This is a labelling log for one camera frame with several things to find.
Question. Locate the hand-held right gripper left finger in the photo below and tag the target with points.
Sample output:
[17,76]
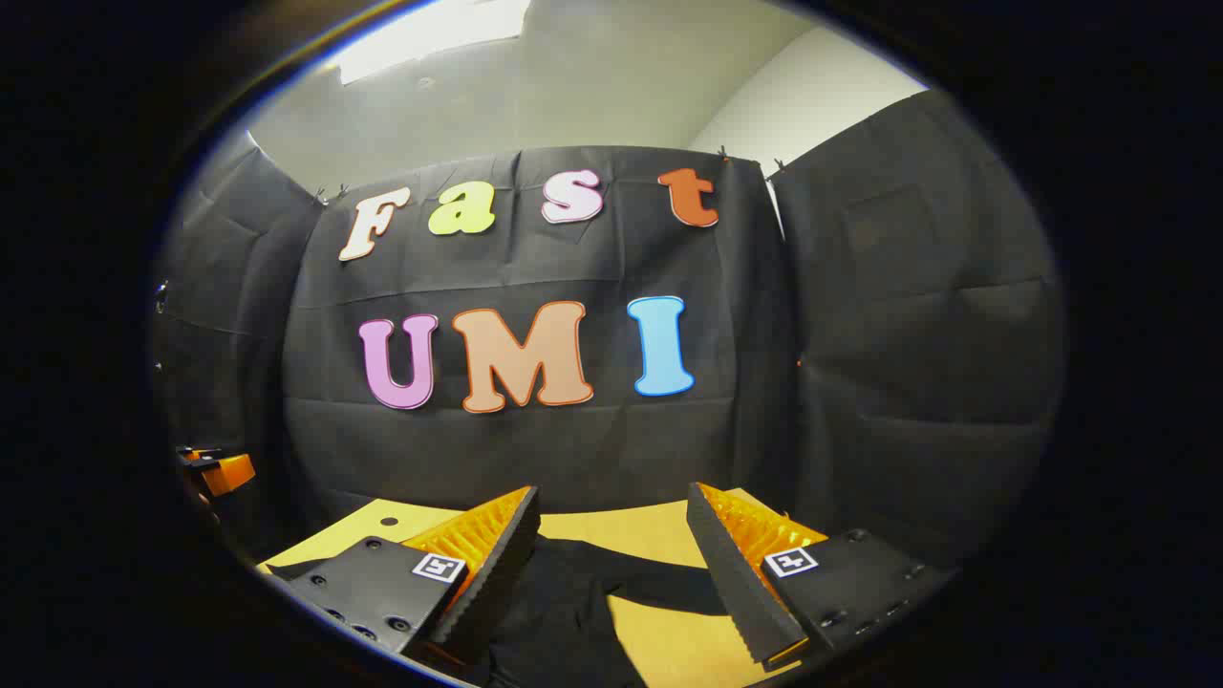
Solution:
[497,564]

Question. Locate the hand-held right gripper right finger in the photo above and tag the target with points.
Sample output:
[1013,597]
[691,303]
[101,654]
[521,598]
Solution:
[731,573]

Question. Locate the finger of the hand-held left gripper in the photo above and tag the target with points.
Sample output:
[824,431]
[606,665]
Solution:
[229,473]

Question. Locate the black buttoned garment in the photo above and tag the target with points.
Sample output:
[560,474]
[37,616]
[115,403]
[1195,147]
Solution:
[564,612]

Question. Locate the black backdrop cloth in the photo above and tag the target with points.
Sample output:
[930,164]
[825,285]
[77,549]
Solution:
[573,449]

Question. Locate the ceiling light panel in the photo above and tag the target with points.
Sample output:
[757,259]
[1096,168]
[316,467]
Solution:
[430,33]

